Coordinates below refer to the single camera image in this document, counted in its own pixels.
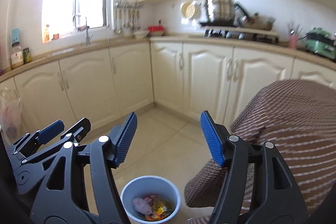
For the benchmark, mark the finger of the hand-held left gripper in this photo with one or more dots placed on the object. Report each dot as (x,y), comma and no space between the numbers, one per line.
(81,127)
(51,130)

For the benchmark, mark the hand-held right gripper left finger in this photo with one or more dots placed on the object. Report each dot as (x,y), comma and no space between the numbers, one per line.
(126,138)

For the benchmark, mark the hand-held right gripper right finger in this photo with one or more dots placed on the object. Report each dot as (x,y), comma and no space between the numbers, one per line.
(212,138)

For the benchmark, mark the blue-grey trash bin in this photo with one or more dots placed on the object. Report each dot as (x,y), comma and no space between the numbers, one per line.
(134,187)

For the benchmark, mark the clear plastic bag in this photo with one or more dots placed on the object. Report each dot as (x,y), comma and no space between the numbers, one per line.
(141,205)

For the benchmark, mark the gold foil wrapper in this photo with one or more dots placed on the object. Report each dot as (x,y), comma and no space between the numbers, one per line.
(164,204)

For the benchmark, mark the translucent hanging plastic bag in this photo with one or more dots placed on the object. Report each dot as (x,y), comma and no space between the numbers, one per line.
(10,116)

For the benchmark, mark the cream lower kitchen cabinets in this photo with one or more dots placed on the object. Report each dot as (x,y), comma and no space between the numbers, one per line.
(204,77)

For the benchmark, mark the brown polka dot tablecloth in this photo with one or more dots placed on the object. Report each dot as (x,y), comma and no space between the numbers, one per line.
(288,121)

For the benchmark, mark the small green box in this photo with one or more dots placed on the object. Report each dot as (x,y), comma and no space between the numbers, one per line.
(27,55)

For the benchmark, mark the clear jar with lid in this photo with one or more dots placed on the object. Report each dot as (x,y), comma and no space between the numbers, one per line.
(17,57)

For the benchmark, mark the steel faucet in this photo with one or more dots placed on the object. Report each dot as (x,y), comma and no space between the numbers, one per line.
(87,35)

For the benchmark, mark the small red jar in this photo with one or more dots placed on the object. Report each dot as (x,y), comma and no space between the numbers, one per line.
(55,37)

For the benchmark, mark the small orange bottle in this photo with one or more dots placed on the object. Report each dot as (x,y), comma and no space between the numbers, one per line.
(46,33)

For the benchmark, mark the small blue box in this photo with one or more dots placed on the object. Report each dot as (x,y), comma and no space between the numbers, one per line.
(15,35)

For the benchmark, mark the black gas stove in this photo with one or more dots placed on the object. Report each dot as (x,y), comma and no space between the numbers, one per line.
(236,36)

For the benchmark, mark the white bowls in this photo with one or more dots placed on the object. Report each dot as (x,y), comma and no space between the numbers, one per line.
(141,34)

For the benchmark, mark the red box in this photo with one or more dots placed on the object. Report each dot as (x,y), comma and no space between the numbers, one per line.
(156,29)

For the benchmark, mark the row of hanging utensils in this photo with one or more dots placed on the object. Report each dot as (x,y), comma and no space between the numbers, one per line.
(126,20)

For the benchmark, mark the black flat hob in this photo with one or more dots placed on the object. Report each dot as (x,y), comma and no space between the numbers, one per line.
(210,22)

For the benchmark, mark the steel wok with lid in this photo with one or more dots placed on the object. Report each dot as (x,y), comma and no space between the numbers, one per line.
(258,23)

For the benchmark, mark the pink utensil holder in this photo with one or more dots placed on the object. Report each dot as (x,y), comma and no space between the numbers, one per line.
(293,42)

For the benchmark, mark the steel steamer pot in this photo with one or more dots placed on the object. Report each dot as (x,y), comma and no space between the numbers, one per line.
(220,10)

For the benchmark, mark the cream round colander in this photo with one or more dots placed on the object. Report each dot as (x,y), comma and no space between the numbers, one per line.
(190,10)

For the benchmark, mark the metal utensil rack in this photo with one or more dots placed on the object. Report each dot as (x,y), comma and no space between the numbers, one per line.
(128,5)

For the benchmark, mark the green electric cooker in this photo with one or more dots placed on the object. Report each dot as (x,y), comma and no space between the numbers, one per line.
(321,43)

